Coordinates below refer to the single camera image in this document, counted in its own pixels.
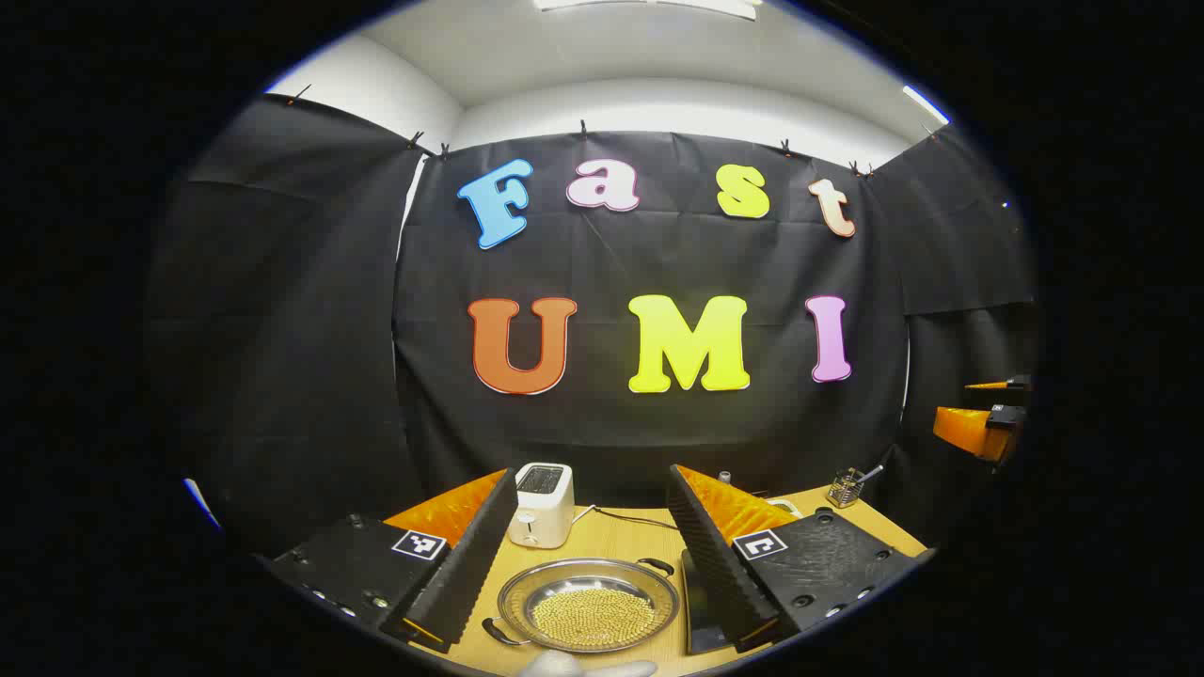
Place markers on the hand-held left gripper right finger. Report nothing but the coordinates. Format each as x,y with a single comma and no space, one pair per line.
715,555

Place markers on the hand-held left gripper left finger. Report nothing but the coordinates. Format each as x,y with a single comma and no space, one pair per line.
470,555

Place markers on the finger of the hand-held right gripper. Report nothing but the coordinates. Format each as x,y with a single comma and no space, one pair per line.
969,431
1011,385

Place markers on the black induction cooktop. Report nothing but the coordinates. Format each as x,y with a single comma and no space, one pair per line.
701,602

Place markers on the stainless steel pot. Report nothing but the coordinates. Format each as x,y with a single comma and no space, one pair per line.
574,575

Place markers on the white toaster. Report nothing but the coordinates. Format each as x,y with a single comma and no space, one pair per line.
541,508

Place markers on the white divided spice tray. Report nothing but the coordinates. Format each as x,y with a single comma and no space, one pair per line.
785,506

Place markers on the metal spoon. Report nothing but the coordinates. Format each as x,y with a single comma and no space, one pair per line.
873,472

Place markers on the pile of soybeans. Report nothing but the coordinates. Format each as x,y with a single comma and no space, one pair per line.
593,616

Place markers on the ceiling light panel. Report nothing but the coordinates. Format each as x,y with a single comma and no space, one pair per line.
926,103
658,5

